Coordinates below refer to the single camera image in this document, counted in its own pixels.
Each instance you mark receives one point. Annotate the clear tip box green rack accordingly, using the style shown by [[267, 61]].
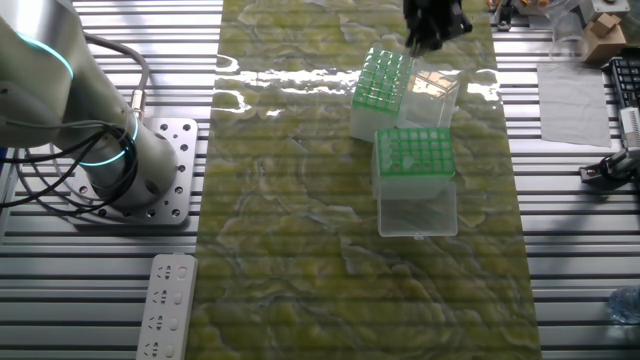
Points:
[[417, 215], [430, 100]]

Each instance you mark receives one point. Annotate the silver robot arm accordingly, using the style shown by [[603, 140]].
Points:
[[50, 100]]

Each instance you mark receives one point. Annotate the black clamp stand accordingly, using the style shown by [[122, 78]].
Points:
[[504, 17]]

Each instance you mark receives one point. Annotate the silver depth camera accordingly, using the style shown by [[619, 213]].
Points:
[[631, 125]]

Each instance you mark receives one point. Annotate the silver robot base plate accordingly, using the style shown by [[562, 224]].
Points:
[[190, 157]]

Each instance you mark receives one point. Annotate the small brown cardboard box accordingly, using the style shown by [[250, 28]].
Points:
[[605, 40]]

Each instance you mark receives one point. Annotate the clear plastic cup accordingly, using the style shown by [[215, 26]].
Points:
[[567, 30]]

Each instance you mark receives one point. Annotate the small orange object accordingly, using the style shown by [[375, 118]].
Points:
[[540, 3]]

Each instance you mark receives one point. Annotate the green marble pattern mat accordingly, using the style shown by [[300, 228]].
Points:
[[300, 225]]

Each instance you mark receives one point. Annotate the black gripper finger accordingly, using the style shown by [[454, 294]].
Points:
[[421, 42], [452, 36]]

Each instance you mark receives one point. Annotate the white paper sheet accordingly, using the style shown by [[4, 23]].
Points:
[[572, 105]]

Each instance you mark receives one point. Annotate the white power strip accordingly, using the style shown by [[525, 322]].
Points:
[[167, 310]]

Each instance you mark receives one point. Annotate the clear water bottle blue cap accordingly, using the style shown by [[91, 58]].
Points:
[[626, 305]]

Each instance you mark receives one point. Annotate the grey control box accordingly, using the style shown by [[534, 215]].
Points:
[[610, 6]]

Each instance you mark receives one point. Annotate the silver camera on black clamp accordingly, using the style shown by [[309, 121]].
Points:
[[607, 170]]

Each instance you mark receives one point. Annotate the black keyboard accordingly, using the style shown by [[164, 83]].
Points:
[[627, 80]]

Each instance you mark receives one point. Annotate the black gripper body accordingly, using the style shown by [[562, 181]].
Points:
[[435, 15]]

